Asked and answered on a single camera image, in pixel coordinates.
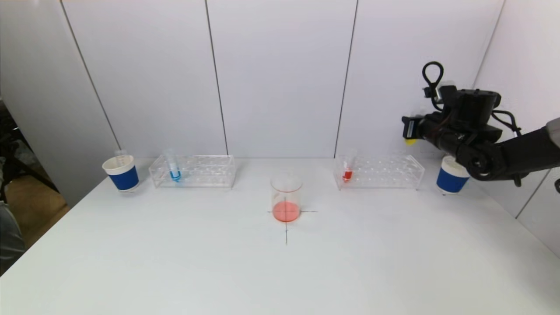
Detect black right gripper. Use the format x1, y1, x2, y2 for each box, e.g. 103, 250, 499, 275
401, 115, 460, 151

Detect test tube with yellow liquid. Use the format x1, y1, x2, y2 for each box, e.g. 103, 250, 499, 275
404, 108, 427, 146

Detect clear acrylic test tube rack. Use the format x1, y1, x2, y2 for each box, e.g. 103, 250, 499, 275
150, 155, 237, 189
333, 154, 425, 191

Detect test tube with red liquid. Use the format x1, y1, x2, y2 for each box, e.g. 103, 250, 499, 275
341, 149, 357, 182

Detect clear glass beaker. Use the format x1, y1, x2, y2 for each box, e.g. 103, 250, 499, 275
270, 174, 303, 224

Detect test tube with blue liquid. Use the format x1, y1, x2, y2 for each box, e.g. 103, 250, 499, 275
165, 149, 182, 183

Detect blue white paper cup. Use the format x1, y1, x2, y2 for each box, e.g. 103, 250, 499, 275
102, 155, 140, 193
436, 155, 471, 195

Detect black metal stand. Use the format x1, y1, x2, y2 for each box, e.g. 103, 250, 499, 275
0, 98, 60, 195

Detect person in grey clothing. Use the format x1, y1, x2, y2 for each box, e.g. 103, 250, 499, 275
0, 202, 25, 264

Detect black looped cable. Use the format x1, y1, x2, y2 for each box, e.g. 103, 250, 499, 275
422, 61, 445, 112

